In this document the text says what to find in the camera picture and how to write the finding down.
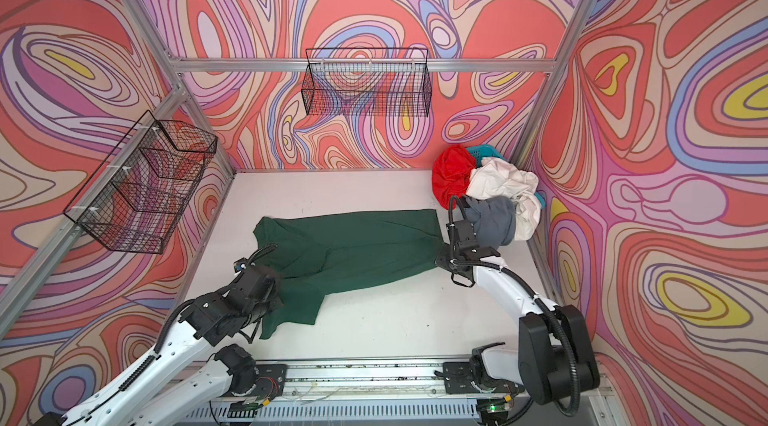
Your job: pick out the white t shirt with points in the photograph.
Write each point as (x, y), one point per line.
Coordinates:
(528, 216)

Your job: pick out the aluminium front rail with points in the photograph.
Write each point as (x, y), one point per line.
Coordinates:
(390, 391)

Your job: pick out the black wire basket left wall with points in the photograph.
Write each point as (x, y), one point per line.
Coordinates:
(139, 198)

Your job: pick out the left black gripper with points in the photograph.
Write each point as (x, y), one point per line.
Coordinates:
(277, 300)

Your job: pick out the black wire basket back wall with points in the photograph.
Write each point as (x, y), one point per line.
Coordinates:
(403, 91)

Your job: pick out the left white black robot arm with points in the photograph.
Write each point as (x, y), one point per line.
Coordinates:
(195, 358)

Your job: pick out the grey t shirt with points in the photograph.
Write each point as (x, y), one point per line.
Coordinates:
(493, 220)

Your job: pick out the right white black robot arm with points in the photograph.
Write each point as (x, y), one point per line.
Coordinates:
(553, 361)

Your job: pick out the black wire basket wall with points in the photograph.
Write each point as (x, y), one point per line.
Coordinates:
(403, 91)
(139, 198)

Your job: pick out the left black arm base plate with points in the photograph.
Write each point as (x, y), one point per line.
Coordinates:
(264, 381)

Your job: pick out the red t shirt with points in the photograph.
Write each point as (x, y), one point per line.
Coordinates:
(451, 174)

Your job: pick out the aluminium frame back beam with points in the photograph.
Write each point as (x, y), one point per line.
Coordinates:
(187, 65)

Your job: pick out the green t shirt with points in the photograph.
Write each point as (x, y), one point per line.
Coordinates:
(324, 255)

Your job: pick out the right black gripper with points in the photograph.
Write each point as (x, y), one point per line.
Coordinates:
(441, 259)

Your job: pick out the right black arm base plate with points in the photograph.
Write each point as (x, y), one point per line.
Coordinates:
(462, 377)

